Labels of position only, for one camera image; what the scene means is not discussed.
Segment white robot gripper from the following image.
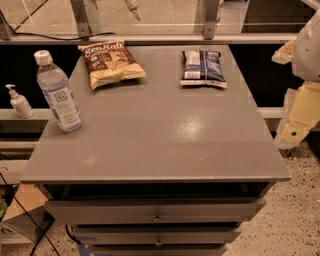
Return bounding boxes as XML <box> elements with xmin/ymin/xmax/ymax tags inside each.
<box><xmin>272</xmin><ymin>10</ymin><xmax>320</xmax><ymax>150</ymax></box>

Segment clear blue plastic water bottle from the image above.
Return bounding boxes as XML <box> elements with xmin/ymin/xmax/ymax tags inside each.
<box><xmin>34</xmin><ymin>50</ymin><xmax>82</xmax><ymax>132</ymax></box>

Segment white pump dispenser bottle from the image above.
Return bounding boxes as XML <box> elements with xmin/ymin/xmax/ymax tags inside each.
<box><xmin>6</xmin><ymin>84</ymin><xmax>34</xmax><ymax>119</ymax></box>

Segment blue white snack bag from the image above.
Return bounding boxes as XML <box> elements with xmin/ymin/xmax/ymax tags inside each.
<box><xmin>180</xmin><ymin>50</ymin><xmax>227</xmax><ymax>89</ymax></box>

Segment gray drawer cabinet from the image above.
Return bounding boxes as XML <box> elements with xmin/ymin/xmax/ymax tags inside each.
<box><xmin>19</xmin><ymin>44</ymin><xmax>292</xmax><ymax>256</ymax></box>

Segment white tube with tan tip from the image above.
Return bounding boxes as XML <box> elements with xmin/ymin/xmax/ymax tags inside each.
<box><xmin>124</xmin><ymin>0</ymin><xmax>141</xmax><ymax>21</ymax></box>

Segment brown sea salt chip bag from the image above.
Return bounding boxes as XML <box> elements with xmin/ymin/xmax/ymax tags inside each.
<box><xmin>78</xmin><ymin>40</ymin><xmax>146</xmax><ymax>90</ymax></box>

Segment top gray drawer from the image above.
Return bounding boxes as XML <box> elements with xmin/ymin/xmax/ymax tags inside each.
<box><xmin>45</xmin><ymin>198</ymin><xmax>266</xmax><ymax>225</ymax></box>

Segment gray drawer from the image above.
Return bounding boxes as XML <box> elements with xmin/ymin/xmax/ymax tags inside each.
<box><xmin>74</xmin><ymin>225</ymin><xmax>240</xmax><ymax>245</ymax></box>
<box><xmin>92</xmin><ymin>245</ymin><xmax>227</xmax><ymax>256</ymax></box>
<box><xmin>45</xmin><ymin>198</ymin><xmax>266</xmax><ymax>225</ymax></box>

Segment middle gray drawer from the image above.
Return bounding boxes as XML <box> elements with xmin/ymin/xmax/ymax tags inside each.
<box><xmin>74</xmin><ymin>225</ymin><xmax>240</xmax><ymax>245</ymax></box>

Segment bottom gray drawer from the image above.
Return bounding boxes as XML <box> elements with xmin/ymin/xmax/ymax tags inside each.
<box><xmin>92</xmin><ymin>245</ymin><xmax>227</xmax><ymax>256</ymax></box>

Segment cardboard box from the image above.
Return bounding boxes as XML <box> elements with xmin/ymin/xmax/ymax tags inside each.
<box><xmin>1</xmin><ymin>184</ymin><xmax>47</xmax><ymax>245</ymax></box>

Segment right metal shelf bracket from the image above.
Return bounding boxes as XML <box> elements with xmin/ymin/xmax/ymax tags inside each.
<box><xmin>203</xmin><ymin>0</ymin><xmax>220</xmax><ymax>40</ymax></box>

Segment metal shelf bracket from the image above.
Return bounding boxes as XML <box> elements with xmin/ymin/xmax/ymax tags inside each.
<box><xmin>203</xmin><ymin>0</ymin><xmax>220</xmax><ymax>40</ymax></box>
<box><xmin>70</xmin><ymin>0</ymin><xmax>97</xmax><ymax>37</ymax></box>

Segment left metal shelf bracket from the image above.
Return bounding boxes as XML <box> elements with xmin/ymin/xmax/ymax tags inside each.
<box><xmin>70</xmin><ymin>0</ymin><xmax>97</xmax><ymax>37</ymax></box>

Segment black cable on shelf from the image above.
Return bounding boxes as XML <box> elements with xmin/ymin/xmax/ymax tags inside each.
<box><xmin>0</xmin><ymin>9</ymin><xmax>116</xmax><ymax>42</ymax></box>

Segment black cable on floor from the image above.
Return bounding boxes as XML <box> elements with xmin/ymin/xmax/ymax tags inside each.
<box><xmin>0</xmin><ymin>171</ymin><xmax>63</xmax><ymax>256</ymax></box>

